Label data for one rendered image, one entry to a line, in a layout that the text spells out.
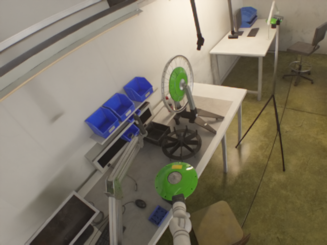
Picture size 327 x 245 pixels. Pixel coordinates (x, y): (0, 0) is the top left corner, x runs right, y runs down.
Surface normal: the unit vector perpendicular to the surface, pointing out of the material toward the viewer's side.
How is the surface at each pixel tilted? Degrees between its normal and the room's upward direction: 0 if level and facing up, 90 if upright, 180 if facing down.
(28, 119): 90
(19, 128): 90
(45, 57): 90
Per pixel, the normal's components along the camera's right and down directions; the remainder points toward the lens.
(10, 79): 0.77, 0.23
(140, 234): -0.29, -0.71
